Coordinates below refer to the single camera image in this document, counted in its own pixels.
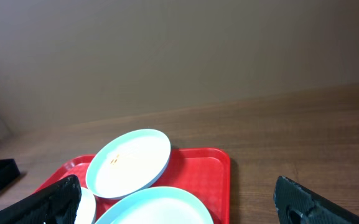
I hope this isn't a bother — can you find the top light blue plate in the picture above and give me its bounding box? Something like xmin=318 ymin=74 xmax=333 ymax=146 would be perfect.
xmin=85 ymin=129 xmax=171 ymax=200

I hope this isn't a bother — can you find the right light blue plate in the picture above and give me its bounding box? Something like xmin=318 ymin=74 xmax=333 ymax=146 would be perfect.
xmin=96 ymin=187 xmax=213 ymax=224

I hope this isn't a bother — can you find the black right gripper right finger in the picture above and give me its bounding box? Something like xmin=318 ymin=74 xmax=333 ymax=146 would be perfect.
xmin=273 ymin=176 xmax=359 ymax=224

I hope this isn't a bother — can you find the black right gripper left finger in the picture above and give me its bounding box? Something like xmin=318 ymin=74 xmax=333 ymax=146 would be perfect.
xmin=0 ymin=175 xmax=82 ymax=224

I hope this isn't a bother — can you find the light blue plate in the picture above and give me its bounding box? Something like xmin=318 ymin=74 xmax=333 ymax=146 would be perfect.
xmin=74 ymin=187 xmax=96 ymax=224
xmin=85 ymin=129 xmax=171 ymax=200
xmin=96 ymin=187 xmax=213 ymax=224

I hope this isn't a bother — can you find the left light blue plate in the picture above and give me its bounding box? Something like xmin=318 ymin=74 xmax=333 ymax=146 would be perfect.
xmin=74 ymin=187 xmax=96 ymax=224

